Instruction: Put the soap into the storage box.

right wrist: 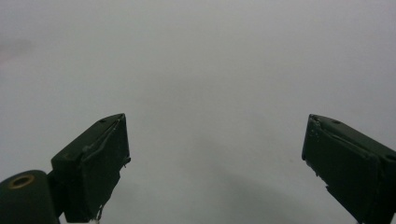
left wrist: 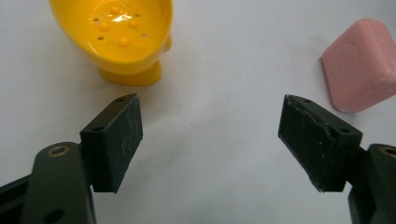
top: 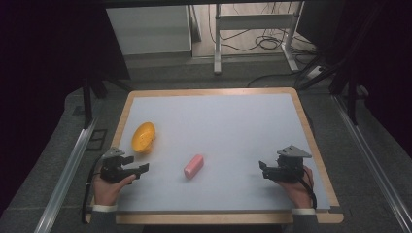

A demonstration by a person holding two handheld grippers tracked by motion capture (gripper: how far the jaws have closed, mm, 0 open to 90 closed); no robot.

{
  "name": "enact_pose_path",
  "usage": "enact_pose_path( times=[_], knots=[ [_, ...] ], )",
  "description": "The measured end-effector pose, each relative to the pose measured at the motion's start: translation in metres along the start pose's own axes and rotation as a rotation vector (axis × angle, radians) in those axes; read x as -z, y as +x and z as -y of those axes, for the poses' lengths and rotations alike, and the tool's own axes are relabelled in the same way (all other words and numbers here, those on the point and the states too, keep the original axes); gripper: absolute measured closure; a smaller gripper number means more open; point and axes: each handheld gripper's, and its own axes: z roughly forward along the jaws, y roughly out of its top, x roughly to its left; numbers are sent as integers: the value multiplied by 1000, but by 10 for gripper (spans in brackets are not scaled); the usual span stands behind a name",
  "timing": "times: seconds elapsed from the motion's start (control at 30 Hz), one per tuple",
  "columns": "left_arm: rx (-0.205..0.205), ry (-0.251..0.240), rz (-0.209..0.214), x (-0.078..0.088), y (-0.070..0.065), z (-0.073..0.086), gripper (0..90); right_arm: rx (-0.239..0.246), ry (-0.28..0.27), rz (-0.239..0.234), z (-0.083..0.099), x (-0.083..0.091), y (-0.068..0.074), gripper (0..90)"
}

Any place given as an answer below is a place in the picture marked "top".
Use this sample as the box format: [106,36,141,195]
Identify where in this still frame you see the white cabinet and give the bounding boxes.
[105,4,193,56]

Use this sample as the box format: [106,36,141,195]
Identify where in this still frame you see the black metal stand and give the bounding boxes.
[82,77,95,130]

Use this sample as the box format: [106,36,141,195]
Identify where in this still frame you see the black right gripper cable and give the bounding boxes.
[295,166,318,210]

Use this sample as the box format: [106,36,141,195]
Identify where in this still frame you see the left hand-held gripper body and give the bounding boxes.
[99,147,137,184]

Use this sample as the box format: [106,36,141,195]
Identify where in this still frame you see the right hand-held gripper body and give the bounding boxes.
[274,144,314,184]

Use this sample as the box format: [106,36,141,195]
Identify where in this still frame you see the white power strip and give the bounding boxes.
[305,65,326,81]

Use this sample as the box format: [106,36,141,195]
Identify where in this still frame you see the black floor bracket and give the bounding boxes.
[86,128,109,151]

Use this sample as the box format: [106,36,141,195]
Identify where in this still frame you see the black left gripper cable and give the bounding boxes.
[81,154,105,224]

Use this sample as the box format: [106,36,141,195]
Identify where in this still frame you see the dark curtain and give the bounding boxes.
[0,0,131,215]
[295,0,412,159]

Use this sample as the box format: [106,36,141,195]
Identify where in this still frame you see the white metal desk frame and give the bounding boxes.
[213,1,306,76]

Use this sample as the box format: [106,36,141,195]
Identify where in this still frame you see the aluminium rail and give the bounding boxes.
[33,118,98,233]
[332,94,412,233]

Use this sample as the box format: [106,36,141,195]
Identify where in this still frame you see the yellow plastic bowl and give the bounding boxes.
[130,121,157,154]

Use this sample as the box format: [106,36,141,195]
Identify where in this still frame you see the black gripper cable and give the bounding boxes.
[295,166,318,210]
[81,154,105,224]

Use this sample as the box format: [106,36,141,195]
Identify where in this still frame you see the pink soap bar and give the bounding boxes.
[183,153,205,180]

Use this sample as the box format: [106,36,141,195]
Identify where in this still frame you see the person's left hand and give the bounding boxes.
[92,173,137,207]

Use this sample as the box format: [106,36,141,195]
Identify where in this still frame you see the black floor cables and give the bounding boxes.
[208,2,320,66]

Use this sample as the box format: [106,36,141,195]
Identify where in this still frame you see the person's right hand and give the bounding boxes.
[275,165,316,210]

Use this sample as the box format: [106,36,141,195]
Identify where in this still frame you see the white table mat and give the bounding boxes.
[116,92,331,214]

